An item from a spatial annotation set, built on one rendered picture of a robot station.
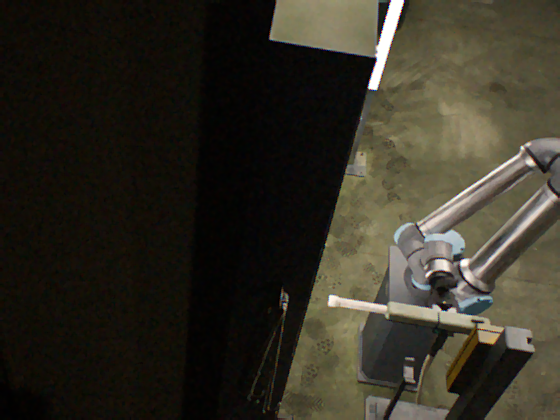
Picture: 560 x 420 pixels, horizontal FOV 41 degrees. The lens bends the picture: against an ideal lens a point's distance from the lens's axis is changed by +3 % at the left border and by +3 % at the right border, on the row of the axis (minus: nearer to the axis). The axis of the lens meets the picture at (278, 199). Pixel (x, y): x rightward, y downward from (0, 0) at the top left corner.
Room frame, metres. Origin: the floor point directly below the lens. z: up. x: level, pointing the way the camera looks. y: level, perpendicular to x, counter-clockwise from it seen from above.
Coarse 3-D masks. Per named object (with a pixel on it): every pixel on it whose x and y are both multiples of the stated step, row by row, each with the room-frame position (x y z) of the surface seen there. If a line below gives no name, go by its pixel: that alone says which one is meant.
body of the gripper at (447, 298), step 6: (432, 276) 1.46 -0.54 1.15; (438, 276) 1.46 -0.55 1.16; (444, 276) 1.46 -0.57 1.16; (432, 282) 1.46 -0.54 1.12; (432, 288) 1.45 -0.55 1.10; (438, 288) 1.41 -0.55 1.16; (444, 288) 1.41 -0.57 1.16; (432, 294) 1.39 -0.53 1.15; (438, 294) 1.39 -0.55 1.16; (444, 294) 1.39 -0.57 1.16; (450, 294) 1.40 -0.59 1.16; (426, 300) 1.41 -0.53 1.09; (438, 300) 1.37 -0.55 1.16; (444, 300) 1.37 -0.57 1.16; (450, 300) 1.37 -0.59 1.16; (426, 306) 1.39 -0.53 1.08; (438, 306) 1.35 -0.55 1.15; (444, 306) 1.36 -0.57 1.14; (450, 306) 1.36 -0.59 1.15
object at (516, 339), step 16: (512, 336) 0.95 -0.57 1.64; (528, 336) 0.96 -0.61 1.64; (496, 352) 0.94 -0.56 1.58; (512, 352) 0.92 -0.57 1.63; (528, 352) 0.92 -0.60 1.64; (480, 368) 0.96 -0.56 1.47; (496, 368) 0.92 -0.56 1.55; (512, 368) 0.92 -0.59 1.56; (480, 384) 0.93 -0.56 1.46; (496, 384) 0.92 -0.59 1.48; (464, 400) 0.94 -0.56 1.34; (480, 400) 0.92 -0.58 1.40; (496, 400) 0.92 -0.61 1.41; (448, 416) 0.96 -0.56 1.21; (464, 416) 0.92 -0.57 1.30; (480, 416) 0.92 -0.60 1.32
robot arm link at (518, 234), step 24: (552, 168) 1.81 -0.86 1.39; (552, 192) 1.74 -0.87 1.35; (528, 216) 1.72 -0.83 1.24; (552, 216) 1.71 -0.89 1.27; (504, 240) 1.70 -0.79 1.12; (528, 240) 1.69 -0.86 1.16; (456, 264) 1.74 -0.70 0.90; (480, 264) 1.68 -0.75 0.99; (504, 264) 1.67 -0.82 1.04; (456, 288) 1.64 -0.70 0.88; (480, 288) 1.63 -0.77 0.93; (480, 312) 1.63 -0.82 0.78
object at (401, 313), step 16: (336, 304) 1.26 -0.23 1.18; (352, 304) 1.27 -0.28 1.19; (368, 304) 1.28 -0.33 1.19; (400, 304) 1.29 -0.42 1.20; (400, 320) 1.25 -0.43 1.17; (416, 320) 1.26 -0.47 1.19; (432, 320) 1.26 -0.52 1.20; (448, 320) 1.27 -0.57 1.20; (464, 320) 1.28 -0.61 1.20; (480, 320) 1.28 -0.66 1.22; (432, 352) 1.27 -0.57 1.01
